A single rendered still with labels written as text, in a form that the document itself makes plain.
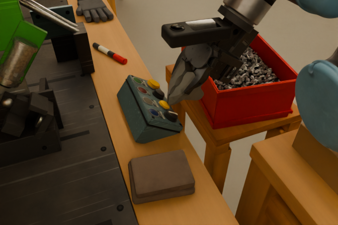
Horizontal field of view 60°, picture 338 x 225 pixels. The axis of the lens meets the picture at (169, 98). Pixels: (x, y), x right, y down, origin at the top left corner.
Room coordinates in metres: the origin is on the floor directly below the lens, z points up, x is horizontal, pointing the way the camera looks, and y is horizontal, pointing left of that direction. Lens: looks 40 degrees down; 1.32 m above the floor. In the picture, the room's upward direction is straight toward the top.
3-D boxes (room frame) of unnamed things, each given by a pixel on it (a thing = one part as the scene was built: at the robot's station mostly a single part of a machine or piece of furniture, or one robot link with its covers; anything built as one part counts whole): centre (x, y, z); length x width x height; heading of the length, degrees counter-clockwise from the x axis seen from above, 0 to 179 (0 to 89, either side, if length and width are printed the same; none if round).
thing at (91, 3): (0.95, 0.26, 0.91); 0.20 x 0.11 x 0.03; 25
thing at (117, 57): (0.67, 0.16, 0.91); 0.13 x 0.02 x 0.02; 48
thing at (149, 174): (0.28, 0.01, 0.91); 0.10 x 0.08 x 0.03; 101
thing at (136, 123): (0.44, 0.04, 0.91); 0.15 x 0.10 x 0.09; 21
